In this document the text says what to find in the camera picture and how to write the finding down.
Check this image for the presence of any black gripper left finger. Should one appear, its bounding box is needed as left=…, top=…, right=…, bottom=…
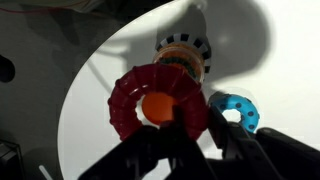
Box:
left=78, top=106, right=217, bottom=180

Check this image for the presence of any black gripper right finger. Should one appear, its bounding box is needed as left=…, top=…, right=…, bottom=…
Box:
left=208, top=106, right=320, bottom=180

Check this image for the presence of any red ribbed toy ring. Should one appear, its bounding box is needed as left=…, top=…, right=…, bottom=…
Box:
left=107, top=63, right=210, bottom=142

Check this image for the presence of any orange rod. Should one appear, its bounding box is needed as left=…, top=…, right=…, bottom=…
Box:
left=141, top=92, right=177, bottom=125

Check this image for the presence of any blue dotted toy ring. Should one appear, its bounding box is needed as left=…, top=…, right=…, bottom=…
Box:
left=209, top=94, right=261, bottom=134

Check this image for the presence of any green toy ring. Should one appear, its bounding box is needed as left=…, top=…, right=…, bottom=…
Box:
left=159, top=55, right=198, bottom=79

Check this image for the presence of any orange toy ring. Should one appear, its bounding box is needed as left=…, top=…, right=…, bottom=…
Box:
left=152, top=43, right=206, bottom=83

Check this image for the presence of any white round pedestal table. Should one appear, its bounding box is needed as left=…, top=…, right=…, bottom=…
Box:
left=58, top=0, right=320, bottom=180

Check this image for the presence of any black white striped ring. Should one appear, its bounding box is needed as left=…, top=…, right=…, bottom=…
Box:
left=155, top=32, right=213, bottom=74

